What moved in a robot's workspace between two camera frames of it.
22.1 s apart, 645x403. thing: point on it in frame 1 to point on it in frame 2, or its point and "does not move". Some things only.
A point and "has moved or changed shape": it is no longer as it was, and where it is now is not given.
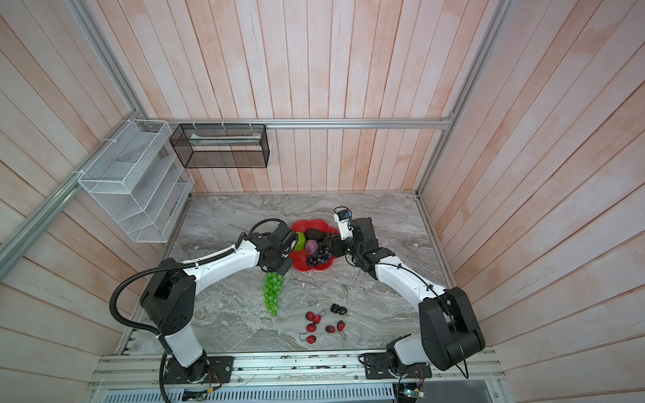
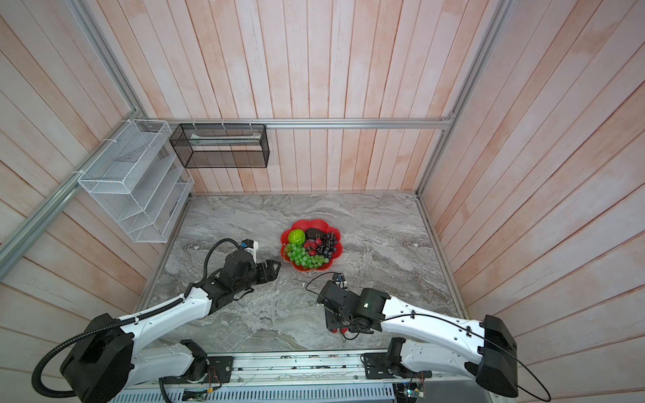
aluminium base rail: [332, 373] does not move
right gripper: [336, 246] to [330, 319]
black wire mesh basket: [222, 145] does not move
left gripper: [288, 262] to [272, 274]
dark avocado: [312, 233] does not move
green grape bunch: [273, 283] to [299, 255]
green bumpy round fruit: [301, 243] does not move
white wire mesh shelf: [139, 182] does not move
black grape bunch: [322, 255] has moved or changed shape
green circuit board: [194, 395] does not move
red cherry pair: [311, 316] to [312, 247]
